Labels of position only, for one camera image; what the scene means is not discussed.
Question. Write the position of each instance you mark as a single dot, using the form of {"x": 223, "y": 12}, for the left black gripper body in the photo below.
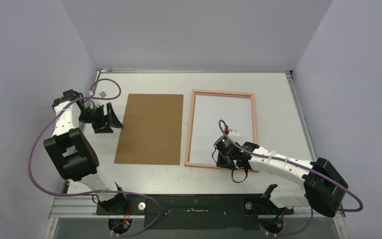
{"x": 95, "y": 116}

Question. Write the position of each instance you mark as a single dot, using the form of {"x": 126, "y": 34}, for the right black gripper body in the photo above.
{"x": 225, "y": 162}

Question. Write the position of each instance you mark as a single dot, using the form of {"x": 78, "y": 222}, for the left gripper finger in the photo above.
{"x": 104, "y": 130}
{"x": 111, "y": 118}

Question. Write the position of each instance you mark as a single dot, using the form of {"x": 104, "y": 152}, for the brown cardboard backing board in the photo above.
{"x": 152, "y": 130}

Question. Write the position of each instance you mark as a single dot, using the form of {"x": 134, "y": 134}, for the seascape photo print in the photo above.
{"x": 224, "y": 109}

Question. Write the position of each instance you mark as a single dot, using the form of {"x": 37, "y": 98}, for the pink wooden picture frame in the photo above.
{"x": 191, "y": 132}

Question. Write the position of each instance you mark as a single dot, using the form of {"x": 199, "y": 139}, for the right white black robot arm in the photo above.
{"x": 316, "y": 184}

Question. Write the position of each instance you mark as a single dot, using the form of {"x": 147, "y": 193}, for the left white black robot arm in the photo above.
{"x": 73, "y": 155}

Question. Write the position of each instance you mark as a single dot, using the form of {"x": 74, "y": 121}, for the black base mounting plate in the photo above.
{"x": 226, "y": 211}

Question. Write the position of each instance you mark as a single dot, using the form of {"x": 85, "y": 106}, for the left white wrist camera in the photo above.
{"x": 100, "y": 94}

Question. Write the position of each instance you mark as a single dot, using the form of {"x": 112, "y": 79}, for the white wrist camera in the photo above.
{"x": 234, "y": 134}
{"x": 100, "y": 94}

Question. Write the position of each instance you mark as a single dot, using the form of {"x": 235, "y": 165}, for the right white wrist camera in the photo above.
{"x": 234, "y": 134}

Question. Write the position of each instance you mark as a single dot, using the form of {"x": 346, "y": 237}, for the aluminium front rail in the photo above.
{"x": 83, "y": 207}

